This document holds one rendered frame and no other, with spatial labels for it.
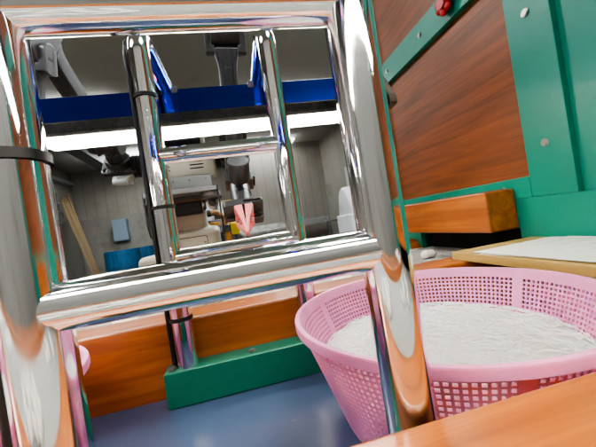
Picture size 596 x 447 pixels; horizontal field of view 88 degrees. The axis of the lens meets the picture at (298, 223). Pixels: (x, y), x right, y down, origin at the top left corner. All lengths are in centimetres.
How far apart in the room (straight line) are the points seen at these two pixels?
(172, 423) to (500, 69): 71
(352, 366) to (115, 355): 30
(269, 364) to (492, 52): 63
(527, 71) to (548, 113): 8
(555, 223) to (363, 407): 45
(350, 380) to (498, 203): 46
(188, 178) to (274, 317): 92
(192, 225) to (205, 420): 98
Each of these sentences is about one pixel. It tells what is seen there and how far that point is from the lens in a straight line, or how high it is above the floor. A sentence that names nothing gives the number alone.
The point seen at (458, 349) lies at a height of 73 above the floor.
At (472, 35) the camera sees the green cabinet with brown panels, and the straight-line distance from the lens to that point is 75.
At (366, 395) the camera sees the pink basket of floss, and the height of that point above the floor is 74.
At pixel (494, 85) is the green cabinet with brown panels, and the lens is 70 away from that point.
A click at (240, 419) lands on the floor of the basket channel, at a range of 36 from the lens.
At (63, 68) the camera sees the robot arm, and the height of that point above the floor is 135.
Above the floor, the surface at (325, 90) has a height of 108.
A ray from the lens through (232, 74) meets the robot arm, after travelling 93.
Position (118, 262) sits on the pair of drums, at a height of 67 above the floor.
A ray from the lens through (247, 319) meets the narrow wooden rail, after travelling 41.
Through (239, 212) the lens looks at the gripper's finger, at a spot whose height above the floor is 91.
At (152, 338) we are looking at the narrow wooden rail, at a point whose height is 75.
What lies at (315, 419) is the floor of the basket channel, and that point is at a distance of 34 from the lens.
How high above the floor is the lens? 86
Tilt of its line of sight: level
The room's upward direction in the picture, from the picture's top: 9 degrees counter-clockwise
